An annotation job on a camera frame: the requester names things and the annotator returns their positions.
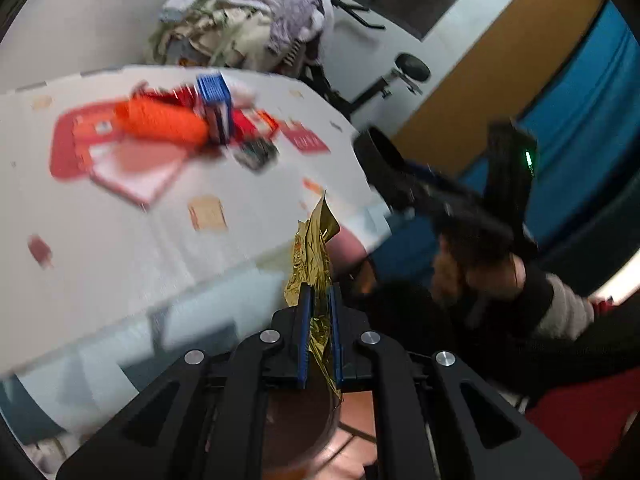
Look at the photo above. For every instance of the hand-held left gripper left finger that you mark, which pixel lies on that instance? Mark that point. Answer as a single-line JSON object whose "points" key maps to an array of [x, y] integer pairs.
{"points": [[305, 335]]}

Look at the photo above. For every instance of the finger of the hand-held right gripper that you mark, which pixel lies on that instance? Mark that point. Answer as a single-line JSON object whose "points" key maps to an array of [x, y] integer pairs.
{"points": [[380, 160]]}

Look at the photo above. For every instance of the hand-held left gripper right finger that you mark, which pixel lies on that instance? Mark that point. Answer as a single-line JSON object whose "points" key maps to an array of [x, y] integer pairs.
{"points": [[336, 340]]}

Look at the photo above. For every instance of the gold foil wrapper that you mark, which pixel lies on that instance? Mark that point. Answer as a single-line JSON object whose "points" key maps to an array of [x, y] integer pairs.
{"points": [[312, 250]]}

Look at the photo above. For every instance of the brown round bin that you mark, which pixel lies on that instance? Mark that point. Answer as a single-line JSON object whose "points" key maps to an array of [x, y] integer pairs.
{"points": [[300, 435]]}

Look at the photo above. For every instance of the red box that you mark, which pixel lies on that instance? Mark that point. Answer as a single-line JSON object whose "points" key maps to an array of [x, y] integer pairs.
{"points": [[255, 125]]}

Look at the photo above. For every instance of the blue box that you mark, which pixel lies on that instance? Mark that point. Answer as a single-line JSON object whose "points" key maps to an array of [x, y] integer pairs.
{"points": [[216, 105]]}

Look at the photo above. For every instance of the person's right forearm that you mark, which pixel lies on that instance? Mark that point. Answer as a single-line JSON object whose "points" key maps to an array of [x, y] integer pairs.
{"points": [[560, 305]]}

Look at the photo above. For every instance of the person's right hand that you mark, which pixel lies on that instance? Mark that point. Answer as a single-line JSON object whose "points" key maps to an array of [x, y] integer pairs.
{"points": [[475, 285]]}

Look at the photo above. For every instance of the black exercise machine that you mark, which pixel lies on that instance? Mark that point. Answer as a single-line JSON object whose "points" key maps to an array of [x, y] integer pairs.
{"points": [[412, 67]]}

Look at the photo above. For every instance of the person's black pants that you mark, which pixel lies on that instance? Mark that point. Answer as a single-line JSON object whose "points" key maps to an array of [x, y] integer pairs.
{"points": [[450, 355]]}

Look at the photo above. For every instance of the dark small packet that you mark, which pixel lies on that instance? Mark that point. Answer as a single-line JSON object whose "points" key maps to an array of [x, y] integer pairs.
{"points": [[257, 154]]}

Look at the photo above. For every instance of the blue cloth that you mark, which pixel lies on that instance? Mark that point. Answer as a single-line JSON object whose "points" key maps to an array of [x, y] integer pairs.
{"points": [[575, 100]]}

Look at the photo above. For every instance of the printed white table mat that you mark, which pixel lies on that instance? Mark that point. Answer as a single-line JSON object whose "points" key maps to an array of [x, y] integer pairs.
{"points": [[125, 260]]}

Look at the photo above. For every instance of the pile of clothes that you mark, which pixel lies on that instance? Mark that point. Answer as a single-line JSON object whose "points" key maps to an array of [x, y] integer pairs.
{"points": [[240, 15]]}

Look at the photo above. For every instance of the red small packet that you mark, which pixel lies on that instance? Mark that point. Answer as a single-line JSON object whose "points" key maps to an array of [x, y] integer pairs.
{"points": [[186, 97]]}

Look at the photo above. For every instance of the red cloth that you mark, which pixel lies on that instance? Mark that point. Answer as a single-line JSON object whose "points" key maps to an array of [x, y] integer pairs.
{"points": [[585, 425]]}

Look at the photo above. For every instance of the wooden wall panel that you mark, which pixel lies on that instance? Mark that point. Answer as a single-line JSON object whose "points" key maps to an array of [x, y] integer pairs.
{"points": [[500, 60]]}

